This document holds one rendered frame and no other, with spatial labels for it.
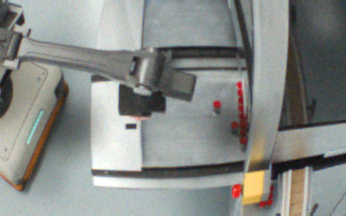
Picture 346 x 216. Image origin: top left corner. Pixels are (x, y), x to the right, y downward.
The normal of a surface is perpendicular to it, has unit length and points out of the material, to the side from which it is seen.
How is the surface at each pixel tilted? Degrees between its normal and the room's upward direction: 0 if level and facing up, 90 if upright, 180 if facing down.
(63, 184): 0
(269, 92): 90
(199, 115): 0
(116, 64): 20
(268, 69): 90
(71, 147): 0
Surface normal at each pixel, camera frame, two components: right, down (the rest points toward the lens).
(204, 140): -0.05, -0.46
